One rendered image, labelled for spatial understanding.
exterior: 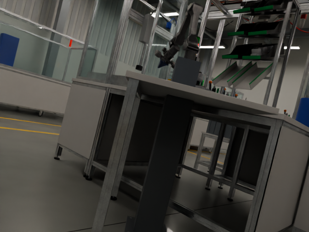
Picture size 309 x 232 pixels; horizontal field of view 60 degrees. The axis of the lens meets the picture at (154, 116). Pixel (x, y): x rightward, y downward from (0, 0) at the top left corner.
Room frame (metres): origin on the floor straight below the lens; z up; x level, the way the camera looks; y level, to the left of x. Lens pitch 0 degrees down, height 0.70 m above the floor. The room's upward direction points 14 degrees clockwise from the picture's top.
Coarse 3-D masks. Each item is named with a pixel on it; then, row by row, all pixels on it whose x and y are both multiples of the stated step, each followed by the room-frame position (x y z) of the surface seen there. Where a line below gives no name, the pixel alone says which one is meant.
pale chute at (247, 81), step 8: (256, 64) 1.86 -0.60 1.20; (272, 64) 1.76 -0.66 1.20; (248, 72) 1.82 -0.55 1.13; (256, 72) 1.82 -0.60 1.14; (264, 72) 1.72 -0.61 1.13; (240, 80) 1.79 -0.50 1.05; (248, 80) 1.77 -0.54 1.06; (256, 80) 1.68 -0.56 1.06; (240, 88) 1.72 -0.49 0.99; (248, 88) 1.68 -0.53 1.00
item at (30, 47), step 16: (0, 16) 5.35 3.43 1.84; (0, 32) 5.39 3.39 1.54; (16, 32) 5.60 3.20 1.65; (32, 32) 5.82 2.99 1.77; (48, 32) 6.06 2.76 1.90; (0, 48) 5.44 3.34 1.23; (16, 48) 5.65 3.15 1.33; (32, 48) 5.88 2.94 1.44; (48, 48) 6.12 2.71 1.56; (64, 48) 6.39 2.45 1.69; (80, 48) 6.69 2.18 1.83; (16, 64) 5.70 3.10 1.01; (32, 64) 5.94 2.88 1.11; (48, 64) 6.19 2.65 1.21; (64, 64) 6.46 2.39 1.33; (64, 80) 6.53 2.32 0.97
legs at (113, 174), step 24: (168, 96) 1.55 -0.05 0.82; (120, 120) 1.20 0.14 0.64; (168, 120) 1.56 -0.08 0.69; (120, 144) 1.20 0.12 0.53; (168, 144) 1.56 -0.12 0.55; (120, 168) 2.02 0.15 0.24; (168, 168) 1.56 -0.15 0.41; (144, 192) 1.55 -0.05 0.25; (168, 192) 1.56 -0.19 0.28; (96, 216) 1.20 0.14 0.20; (144, 216) 1.56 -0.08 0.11
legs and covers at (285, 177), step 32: (192, 128) 3.37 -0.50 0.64; (256, 128) 2.82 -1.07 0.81; (288, 128) 1.46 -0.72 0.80; (96, 160) 2.37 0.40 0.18; (128, 160) 2.73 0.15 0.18; (288, 160) 1.57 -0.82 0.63; (256, 192) 1.40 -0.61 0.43; (288, 192) 1.70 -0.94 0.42; (256, 224) 1.39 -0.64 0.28; (288, 224) 1.86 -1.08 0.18
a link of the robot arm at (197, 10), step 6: (192, 6) 1.69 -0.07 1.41; (198, 6) 1.69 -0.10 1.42; (192, 12) 1.69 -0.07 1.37; (198, 12) 1.69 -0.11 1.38; (192, 18) 1.68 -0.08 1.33; (198, 18) 1.69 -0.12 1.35; (192, 24) 1.67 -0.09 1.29; (192, 30) 1.66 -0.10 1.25; (192, 36) 1.65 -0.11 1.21; (192, 42) 1.63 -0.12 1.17
